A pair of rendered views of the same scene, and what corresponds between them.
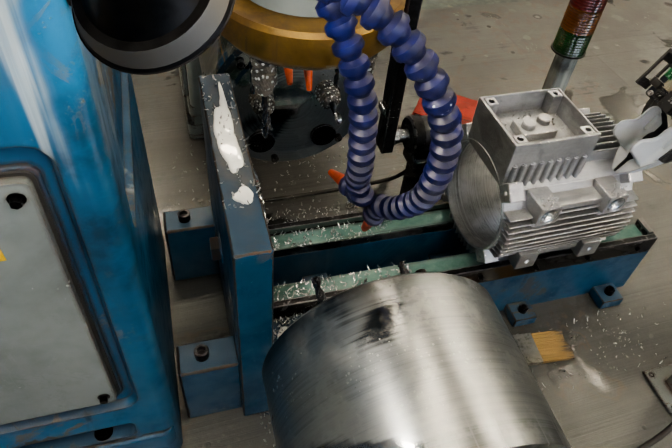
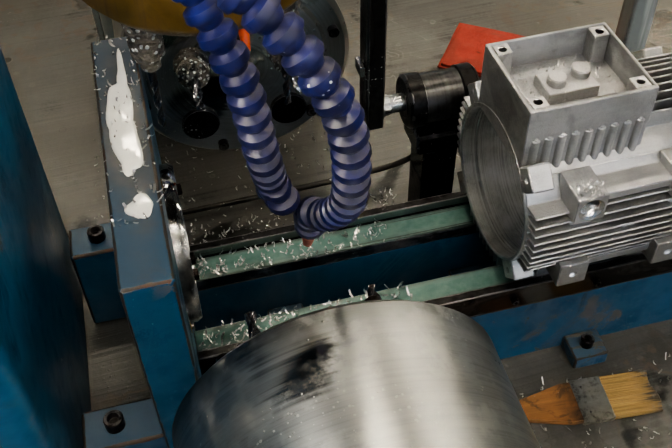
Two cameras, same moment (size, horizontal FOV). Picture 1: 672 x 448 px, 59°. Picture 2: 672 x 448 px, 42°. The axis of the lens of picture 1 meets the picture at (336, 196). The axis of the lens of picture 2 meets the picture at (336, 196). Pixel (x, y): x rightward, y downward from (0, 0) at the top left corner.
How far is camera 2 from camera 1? 0.12 m
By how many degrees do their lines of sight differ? 4
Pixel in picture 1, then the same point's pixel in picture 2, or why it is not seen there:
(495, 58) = not seen: outside the picture
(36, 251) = not seen: outside the picture
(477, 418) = not seen: outside the picture
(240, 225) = (132, 248)
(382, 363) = (303, 426)
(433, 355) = (371, 413)
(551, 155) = (588, 122)
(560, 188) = (610, 167)
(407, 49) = (253, 17)
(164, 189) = (82, 196)
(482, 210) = (517, 203)
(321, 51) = not seen: hidden behind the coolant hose
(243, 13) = not seen: outside the picture
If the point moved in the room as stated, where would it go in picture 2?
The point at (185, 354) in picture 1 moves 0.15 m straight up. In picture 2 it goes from (93, 424) to (52, 327)
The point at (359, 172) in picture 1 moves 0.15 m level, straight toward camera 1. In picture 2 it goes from (260, 171) to (199, 386)
